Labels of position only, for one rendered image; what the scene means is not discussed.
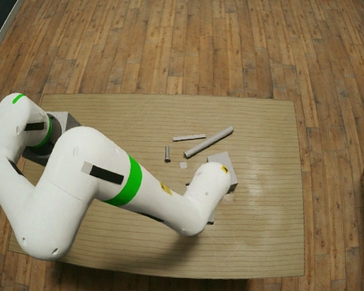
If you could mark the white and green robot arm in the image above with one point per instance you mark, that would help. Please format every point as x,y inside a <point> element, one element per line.
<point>85,164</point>

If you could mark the grey flat bar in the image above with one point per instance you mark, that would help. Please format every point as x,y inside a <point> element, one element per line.
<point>181,138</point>

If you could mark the grey metal bolt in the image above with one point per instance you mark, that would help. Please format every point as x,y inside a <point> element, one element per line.
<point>167,153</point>

